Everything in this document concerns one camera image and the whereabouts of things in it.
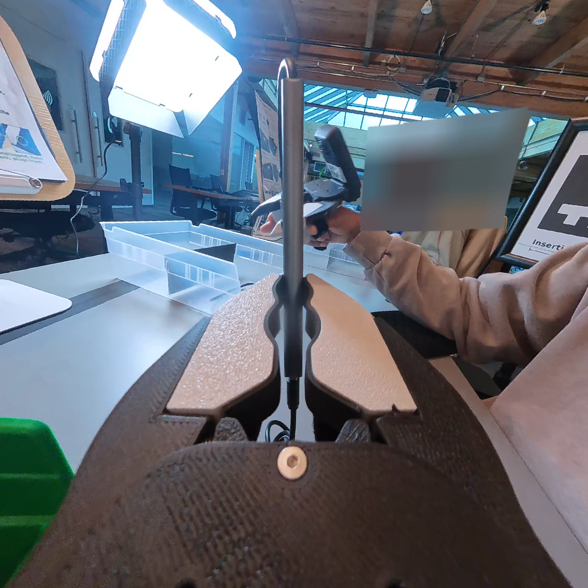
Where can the grey slim usb hub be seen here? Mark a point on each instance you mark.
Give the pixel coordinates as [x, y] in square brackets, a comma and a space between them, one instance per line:
[291, 183]

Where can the green plastic storage bin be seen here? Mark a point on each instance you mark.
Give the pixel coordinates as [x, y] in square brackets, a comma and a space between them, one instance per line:
[27, 482]

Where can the bright studio light panel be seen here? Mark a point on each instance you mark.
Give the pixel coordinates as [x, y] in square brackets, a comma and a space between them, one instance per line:
[174, 69]

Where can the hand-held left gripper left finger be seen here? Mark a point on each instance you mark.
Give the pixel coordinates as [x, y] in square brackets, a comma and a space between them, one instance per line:
[229, 353]

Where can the person's right hand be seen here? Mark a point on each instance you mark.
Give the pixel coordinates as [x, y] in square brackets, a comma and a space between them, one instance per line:
[344, 225]

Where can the person's beige sweatshirt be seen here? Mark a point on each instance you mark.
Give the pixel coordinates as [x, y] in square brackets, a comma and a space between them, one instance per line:
[551, 413]

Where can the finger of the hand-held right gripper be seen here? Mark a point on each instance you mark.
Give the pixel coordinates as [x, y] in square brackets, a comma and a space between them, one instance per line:
[317, 210]
[268, 206]

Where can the wooden background document stand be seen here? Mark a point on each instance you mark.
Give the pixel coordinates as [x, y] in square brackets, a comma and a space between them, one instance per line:
[266, 138]

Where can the white ceiling projector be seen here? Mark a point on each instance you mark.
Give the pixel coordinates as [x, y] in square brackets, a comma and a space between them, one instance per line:
[438, 92]

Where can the instruction sheet on stand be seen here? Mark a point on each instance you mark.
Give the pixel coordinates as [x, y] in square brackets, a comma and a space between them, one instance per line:
[27, 303]

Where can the framed marker sign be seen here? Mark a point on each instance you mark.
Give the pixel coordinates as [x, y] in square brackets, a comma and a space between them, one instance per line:
[556, 206]

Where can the black bin divider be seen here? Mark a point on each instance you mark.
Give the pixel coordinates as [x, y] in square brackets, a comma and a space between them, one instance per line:
[220, 255]

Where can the person's right forearm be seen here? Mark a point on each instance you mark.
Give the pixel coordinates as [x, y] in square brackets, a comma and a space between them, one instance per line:
[459, 298]

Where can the printed instruction sheet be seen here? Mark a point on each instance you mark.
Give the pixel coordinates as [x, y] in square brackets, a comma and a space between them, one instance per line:
[18, 138]

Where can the black office chair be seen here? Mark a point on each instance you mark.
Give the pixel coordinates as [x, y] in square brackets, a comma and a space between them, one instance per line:
[183, 197]

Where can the dark phone icon sign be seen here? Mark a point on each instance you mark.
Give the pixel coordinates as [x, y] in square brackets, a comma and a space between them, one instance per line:
[43, 92]

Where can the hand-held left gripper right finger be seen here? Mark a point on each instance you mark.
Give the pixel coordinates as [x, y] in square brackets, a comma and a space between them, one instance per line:
[353, 353]

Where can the clear plastic storage bin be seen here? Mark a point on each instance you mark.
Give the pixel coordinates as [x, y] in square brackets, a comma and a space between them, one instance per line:
[138, 243]

